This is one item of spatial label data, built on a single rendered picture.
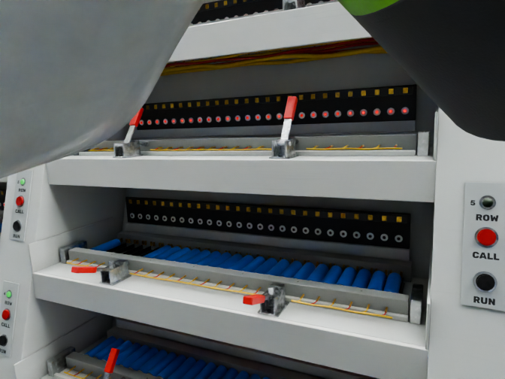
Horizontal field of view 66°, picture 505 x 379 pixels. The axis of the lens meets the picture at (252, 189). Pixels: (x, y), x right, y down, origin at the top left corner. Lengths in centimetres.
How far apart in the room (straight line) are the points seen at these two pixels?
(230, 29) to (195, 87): 27
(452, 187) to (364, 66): 33
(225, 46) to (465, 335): 45
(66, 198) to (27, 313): 20
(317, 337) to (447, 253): 17
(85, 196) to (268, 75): 42
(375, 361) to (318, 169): 22
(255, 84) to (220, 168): 28
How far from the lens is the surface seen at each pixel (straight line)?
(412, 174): 46
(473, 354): 46
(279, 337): 50
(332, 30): 53
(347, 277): 56
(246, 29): 57
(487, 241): 44
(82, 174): 69
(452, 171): 45
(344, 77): 71
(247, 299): 44
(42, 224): 76
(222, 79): 80
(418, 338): 48
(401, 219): 61
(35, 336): 80
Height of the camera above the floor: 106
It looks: 4 degrees up
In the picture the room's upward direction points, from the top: 4 degrees clockwise
